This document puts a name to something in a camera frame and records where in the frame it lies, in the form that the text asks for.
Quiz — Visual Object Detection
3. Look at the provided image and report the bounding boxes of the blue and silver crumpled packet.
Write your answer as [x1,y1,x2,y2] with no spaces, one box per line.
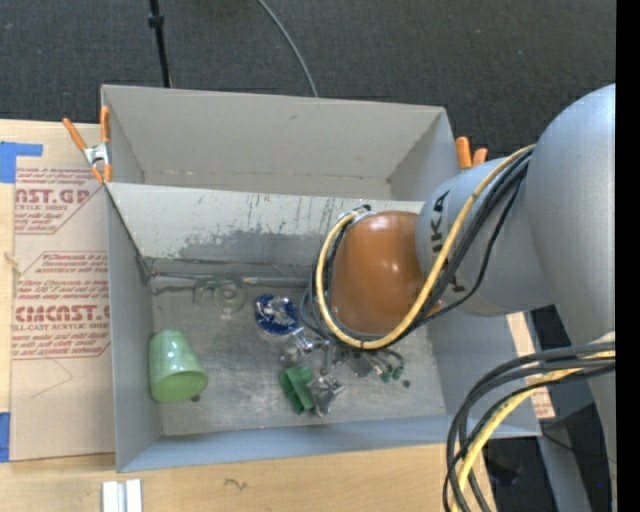
[253,293,302,338]

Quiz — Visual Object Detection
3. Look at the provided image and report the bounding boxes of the brown cardboard board red print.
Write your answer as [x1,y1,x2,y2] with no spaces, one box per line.
[0,118,117,464]

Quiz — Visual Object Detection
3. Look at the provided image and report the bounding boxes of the pale green plastic cup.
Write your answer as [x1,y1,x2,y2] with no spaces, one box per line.
[147,328,210,404]

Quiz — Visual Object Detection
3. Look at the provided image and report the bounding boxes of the dark green toy block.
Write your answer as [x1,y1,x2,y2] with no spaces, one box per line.
[278,364,315,415]

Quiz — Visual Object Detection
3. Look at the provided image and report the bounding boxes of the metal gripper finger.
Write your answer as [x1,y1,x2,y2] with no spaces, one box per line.
[280,327,318,362]
[311,374,347,417]

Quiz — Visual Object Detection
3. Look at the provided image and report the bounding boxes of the clear glass cup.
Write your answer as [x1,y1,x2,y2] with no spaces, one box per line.
[193,276,250,321]

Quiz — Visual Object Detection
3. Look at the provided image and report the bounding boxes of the grey metal bin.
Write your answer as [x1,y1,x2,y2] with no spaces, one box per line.
[99,83,544,474]

